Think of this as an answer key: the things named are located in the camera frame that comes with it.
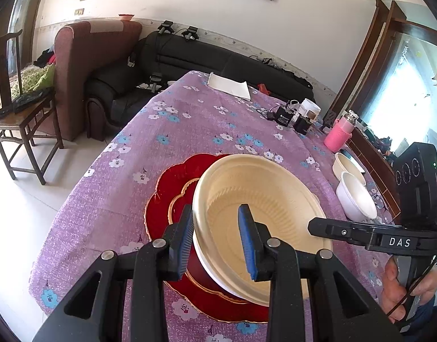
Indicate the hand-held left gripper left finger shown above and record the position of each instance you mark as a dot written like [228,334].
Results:
[184,245]

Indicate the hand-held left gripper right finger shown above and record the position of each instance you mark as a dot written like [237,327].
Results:
[246,242]

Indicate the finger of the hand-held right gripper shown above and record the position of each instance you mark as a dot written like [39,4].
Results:
[332,229]

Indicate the small white bowl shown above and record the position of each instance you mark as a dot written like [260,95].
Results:
[355,196]

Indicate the large white bowl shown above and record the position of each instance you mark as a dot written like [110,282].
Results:
[214,274]

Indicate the gold-rimmed red plate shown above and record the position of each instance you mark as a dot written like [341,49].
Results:
[179,203]

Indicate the large cream bowl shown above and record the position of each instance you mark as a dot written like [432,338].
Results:
[275,192]

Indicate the red plate with gold lettering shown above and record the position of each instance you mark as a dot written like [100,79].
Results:
[161,192]

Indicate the small cream bowl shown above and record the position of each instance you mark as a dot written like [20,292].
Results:
[346,164]

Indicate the person's right hand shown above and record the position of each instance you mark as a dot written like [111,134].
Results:
[391,292]

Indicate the black eyeglasses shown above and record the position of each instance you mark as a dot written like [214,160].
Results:
[378,201]

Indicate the pink bottle with woven sleeve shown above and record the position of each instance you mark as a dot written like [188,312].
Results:
[337,133]

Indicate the purple floral tablecloth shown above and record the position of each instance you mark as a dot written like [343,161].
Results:
[186,124]

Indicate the black labelled charger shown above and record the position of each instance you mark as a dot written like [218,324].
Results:
[286,117]

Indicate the white plastic cup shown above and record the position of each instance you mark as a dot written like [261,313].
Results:
[311,107]

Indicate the small black adapter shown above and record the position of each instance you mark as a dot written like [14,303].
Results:
[270,116]

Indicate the small red object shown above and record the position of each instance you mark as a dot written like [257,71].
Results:
[263,88]

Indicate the black clamp-shaped device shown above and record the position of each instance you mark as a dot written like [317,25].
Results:
[190,32]
[155,81]
[165,27]

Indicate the black sofa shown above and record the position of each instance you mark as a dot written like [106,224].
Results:
[204,53]

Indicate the dark wooden chair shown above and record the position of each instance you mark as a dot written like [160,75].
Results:
[29,114]

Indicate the brown armchair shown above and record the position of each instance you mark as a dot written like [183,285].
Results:
[79,71]

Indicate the black flat object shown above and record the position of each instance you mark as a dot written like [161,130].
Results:
[22,101]

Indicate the green cushion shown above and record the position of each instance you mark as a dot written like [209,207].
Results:
[37,78]

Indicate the pile of dark clothes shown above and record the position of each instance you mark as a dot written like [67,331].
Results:
[44,57]

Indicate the small red dish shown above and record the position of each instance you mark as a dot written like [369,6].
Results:
[127,16]

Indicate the wooden glazed door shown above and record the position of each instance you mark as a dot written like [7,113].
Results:
[21,25]

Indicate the wall light switch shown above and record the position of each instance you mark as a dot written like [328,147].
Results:
[79,11]

